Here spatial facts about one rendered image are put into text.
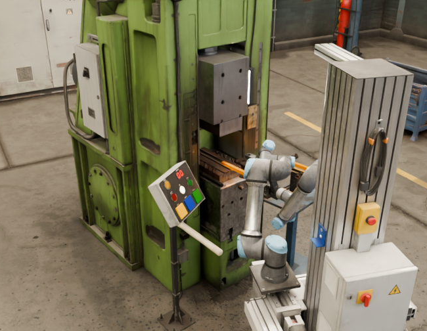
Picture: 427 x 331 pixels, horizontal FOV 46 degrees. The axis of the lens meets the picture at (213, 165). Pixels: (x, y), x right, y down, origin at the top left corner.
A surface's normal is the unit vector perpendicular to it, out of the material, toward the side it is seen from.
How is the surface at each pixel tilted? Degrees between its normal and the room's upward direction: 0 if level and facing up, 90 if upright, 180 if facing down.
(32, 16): 90
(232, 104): 90
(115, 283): 0
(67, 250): 0
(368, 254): 0
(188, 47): 90
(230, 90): 90
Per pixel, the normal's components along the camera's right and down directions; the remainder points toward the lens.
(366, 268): 0.00, -0.89
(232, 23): 0.63, 0.35
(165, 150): -0.77, 0.27
